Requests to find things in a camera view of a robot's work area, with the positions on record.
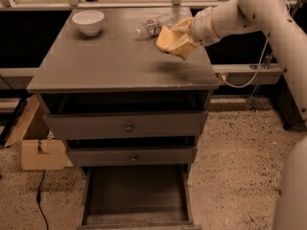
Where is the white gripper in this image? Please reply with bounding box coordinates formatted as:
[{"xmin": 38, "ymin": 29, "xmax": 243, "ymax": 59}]
[{"xmin": 167, "ymin": 7, "xmax": 221, "ymax": 60}]

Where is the yellow sponge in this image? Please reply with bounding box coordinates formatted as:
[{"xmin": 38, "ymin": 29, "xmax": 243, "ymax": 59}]
[{"xmin": 155, "ymin": 26, "xmax": 182, "ymax": 53}]

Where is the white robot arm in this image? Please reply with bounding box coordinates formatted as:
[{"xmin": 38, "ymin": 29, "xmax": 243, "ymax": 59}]
[{"xmin": 167, "ymin": 0, "xmax": 307, "ymax": 230}]

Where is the grey top drawer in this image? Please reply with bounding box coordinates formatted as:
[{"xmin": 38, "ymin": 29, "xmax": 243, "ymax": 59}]
[{"xmin": 44, "ymin": 111, "xmax": 207, "ymax": 140}]

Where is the grey wooden drawer cabinet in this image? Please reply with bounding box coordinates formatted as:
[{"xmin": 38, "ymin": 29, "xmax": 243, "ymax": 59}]
[{"xmin": 26, "ymin": 6, "xmax": 221, "ymax": 230}]

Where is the grey middle drawer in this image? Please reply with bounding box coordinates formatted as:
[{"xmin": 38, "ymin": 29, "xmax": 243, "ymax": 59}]
[{"xmin": 68, "ymin": 147, "xmax": 198, "ymax": 167}]

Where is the grey open bottom drawer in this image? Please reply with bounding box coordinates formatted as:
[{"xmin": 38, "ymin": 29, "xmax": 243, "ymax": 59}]
[{"xmin": 77, "ymin": 165, "xmax": 202, "ymax": 230}]

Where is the clear plastic water bottle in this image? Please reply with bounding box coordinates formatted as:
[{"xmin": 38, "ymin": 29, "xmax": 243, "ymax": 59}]
[{"xmin": 136, "ymin": 12, "xmax": 177, "ymax": 39}]

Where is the white ceramic bowl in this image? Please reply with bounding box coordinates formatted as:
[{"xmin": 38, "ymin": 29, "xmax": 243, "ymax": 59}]
[{"xmin": 72, "ymin": 11, "xmax": 105, "ymax": 36}]

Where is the metal stand pole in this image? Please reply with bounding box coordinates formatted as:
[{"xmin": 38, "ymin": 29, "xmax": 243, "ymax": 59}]
[{"xmin": 247, "ymin": 0, "xmax": 307, "ymax": 112}]

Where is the dark cabinet at right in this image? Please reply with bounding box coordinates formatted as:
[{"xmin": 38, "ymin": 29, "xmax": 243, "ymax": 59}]
[{"xmin": 272, "ymin": 76, "xmax": 303, "ymax": 130}]

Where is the cardboard box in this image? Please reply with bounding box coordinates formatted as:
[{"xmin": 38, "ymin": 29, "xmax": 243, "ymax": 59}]
[{"xmin": 4, "ymin": 96, "xmax": 72, "ymax": 171}]

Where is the white hanging cable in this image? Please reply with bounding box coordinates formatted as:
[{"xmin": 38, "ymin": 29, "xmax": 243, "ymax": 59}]
[{"xmin": 219, "ymin": 38, "xmax": 272, "ymax": 89}]

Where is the grey wall rail beam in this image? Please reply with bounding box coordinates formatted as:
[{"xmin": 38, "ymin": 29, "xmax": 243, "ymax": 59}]
[{"xmin": 213, "ymin": 63, "xmax": 282, "ymax": 86}]

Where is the black floor cable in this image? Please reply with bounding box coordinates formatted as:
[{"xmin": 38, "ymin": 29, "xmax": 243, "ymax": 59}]
[{"xmin": 35, "ymin": 170, "xmax": 50, "ymax": 230}]

